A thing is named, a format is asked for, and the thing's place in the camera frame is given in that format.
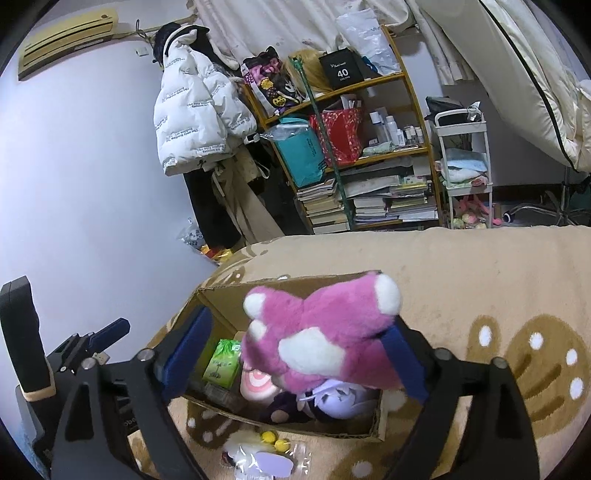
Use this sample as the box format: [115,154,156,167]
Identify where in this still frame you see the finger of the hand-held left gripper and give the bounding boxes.
[46,318,131,374]

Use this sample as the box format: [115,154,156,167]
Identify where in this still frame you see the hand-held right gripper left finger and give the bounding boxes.
[50,305,215,480]

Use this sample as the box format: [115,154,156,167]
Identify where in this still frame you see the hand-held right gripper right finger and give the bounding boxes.
[376,318,541,480]

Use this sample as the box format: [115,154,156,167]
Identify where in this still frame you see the cardboard box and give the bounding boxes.
[182,270,386,443]

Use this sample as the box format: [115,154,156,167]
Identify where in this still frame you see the purple white-haired plush doll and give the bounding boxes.
[259,378,377,423]

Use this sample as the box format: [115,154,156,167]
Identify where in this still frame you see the pink white plush toy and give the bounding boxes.
[240,271,407,393]

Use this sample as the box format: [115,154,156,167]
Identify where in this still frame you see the pink soft toys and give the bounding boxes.
[450,194,492,229]

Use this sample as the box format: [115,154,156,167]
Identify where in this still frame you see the green tissue pack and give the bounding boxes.
[202,338,243,388]

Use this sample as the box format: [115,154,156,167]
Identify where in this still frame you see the pink white striped toy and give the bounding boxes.
[239,362,278,407]

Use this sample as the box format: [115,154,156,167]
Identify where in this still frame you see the plastic bag of snacks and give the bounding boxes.
[178,219,232,264]

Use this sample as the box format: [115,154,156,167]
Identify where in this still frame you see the beige floral blanket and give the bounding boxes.
[124,224,591,480]

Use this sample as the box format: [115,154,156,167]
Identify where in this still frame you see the clear packet of small accessories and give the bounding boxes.
[222,427,312,480]

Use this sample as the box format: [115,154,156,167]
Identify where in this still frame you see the dark long coat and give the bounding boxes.
[184,166,245,252]

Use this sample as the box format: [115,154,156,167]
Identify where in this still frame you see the beige long coat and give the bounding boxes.
[211,148,284,243]

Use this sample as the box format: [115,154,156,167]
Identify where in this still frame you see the pile of magazines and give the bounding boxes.
[344,166,439,227]

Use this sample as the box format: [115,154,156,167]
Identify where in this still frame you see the stack of books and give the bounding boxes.
[295,178,352,236]

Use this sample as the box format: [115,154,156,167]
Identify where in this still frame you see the folded blue white cloths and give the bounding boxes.
[438,148,490,188]

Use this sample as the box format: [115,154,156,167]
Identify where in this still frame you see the teal paper bag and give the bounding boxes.
[272,115,326,189]

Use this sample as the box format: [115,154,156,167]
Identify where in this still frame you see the green pole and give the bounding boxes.
[290,55,356,232]

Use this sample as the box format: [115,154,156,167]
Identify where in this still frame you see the white puffer jacket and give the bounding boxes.
[154,39,257,176]

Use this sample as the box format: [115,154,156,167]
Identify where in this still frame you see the clear plastic bag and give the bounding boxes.
[261,124,310,141]

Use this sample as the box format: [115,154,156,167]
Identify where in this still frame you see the red patterned gift bag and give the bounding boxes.
[309,107,365,168]

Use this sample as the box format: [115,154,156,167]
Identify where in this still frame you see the row of white cosmetic bottles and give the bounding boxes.
[368,107,426,148]

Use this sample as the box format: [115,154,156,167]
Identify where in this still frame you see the white trolley cart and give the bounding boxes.
[433,108,495,229]

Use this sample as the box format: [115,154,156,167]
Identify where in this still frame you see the black pouch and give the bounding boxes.
[425,96,476,127]

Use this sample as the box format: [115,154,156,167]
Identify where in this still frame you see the black pink patterned bag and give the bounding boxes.
[241,46,305,116]

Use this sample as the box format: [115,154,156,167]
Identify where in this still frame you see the wooden shelf unit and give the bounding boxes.
[240,25,446,234]

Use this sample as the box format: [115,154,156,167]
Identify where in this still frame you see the black hanging garment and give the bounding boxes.
[151,24,241,70]

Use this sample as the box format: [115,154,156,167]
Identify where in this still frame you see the yellow wig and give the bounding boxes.
[283,48,333,95]

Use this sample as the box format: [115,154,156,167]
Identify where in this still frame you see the black box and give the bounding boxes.
[318,46,372,92]

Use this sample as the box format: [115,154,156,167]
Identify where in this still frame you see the white recliner chair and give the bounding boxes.
[416,0,591,227]

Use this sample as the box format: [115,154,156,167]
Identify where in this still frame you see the white plastic bag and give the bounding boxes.
[335,8,402,77]

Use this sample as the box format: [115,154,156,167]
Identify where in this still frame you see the cream patterned curtain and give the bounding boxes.
[187,0,462,84]

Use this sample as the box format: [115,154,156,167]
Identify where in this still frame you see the cream wall air conditioner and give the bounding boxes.
[17,8,120,81]

